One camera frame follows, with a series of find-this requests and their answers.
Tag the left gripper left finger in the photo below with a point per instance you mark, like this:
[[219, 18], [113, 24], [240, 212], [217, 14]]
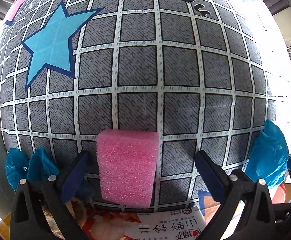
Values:
[[72, 182]]

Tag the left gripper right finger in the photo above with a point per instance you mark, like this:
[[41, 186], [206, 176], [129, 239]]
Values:
[[214, 177]]

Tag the pink foam sponge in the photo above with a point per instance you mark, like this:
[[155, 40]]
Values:
[[127, 164]]

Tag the beige knitted sock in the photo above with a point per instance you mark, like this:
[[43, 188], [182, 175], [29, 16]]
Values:
[[77, 210]]

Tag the blue plastic bag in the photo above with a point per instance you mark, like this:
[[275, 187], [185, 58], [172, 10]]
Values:
[[268, 159]]

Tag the floral tissue pack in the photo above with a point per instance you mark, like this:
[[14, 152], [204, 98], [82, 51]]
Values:
[[179, 224]]

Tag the grey checked star tablecloth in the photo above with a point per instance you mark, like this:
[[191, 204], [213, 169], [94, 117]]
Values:
[[204, 74]]

